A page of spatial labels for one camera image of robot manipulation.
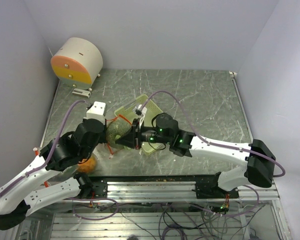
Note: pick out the orange toy pineapple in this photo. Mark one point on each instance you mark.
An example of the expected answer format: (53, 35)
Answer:
(87, 165)

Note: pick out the green netted toy melon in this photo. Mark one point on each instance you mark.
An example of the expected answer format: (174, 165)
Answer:
(115, 130)

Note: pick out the small white bracket block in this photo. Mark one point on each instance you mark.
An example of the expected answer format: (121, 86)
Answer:
(81, 93)

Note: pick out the pale green plastic basket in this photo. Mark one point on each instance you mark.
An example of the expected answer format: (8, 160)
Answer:
(153, 110)

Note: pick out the spare clear zip bag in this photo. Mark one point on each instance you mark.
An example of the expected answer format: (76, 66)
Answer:
(108, 151)

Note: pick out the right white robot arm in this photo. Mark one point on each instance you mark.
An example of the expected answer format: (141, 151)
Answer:
(255, 163)

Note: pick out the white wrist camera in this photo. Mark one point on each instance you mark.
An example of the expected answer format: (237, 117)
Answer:
(97, 111)
(141, 112)

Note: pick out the aluminium rail frame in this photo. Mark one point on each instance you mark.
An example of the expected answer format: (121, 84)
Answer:
(159, 188)

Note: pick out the beige drum orange yellow face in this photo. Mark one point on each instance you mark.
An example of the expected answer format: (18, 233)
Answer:
(77, 63)

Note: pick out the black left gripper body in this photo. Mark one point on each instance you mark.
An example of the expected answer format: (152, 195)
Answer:
(87, 152)

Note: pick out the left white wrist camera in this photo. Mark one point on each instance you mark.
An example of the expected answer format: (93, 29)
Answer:
(97, 111)

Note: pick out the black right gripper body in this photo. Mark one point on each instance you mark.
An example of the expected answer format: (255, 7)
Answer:
(146, 134)

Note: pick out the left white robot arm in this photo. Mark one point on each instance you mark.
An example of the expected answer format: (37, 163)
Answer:
(21, 196)

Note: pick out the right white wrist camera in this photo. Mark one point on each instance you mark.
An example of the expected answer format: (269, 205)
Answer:
(141, 112)

